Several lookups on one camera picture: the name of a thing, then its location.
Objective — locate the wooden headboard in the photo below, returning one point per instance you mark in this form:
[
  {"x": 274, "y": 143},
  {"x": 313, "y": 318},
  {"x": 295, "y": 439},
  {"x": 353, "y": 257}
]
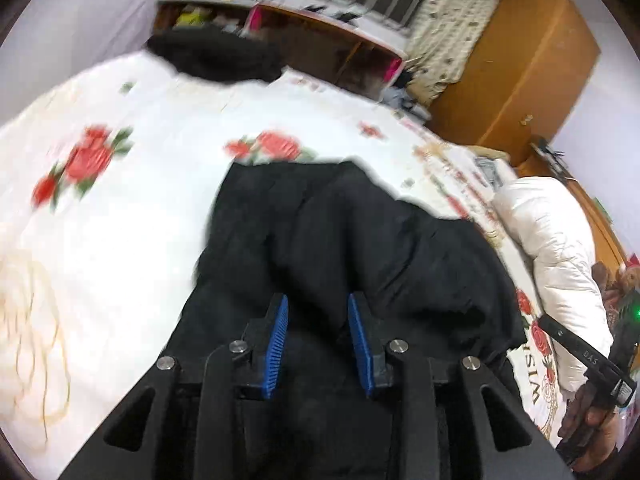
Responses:
[{"x": 608, "y": 247}]

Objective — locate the black hooded puffer jacket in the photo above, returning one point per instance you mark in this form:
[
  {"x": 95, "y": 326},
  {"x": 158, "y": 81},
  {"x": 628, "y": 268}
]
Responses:
[{"x": 317, "y": 233}]

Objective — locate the patterned cream curtain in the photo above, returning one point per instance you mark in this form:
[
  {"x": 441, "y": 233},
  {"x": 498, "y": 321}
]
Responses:
[{"x": 442, "y": 37}]

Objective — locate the folded black garment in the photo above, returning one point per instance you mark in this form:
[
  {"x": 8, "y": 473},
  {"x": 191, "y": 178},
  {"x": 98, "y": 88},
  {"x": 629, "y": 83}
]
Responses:
[{"x": 209, "y": 53}]

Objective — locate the pile of clothes by desk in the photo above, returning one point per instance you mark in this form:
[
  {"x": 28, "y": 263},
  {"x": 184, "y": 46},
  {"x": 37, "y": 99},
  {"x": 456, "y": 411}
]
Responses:
[{"x": 397, "y": 97}]

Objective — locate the wooden shelf unit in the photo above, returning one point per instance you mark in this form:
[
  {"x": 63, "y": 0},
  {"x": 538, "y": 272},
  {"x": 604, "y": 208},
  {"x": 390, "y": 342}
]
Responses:
[{"x": 228, "y": 15}]

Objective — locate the right hand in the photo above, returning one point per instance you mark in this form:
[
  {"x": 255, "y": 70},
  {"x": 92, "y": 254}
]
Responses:
[{"x": 604, "y": 426}]

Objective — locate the white rose print blanket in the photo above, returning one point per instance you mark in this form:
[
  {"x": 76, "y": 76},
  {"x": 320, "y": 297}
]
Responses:
[{"x": 106, "y": 185}]

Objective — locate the white topped wooden desk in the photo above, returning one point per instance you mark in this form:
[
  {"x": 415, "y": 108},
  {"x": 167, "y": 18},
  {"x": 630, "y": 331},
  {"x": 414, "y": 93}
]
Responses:
[{"x": 327, "y": 49}]

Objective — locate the orange wooden wardrobe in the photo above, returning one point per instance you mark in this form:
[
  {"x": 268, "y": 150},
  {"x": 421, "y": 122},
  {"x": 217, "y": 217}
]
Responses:
[{"x": 522, "y": 79}]

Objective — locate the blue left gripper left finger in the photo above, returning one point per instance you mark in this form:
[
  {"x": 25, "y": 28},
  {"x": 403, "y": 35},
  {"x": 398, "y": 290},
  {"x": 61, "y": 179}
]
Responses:
[{"x": 266, "y": 338}]

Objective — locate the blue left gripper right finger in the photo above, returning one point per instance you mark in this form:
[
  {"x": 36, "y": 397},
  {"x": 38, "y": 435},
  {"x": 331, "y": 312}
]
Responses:
[{"x": 369, "y": 349}]

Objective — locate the brown teddy bear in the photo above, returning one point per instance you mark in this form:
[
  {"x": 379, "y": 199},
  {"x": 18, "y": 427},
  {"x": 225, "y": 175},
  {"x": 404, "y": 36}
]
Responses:
[{"x": 613, "y": 288}]

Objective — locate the white duvet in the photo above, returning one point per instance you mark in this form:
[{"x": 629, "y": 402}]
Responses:
[{"x": 550, "y": 226}]

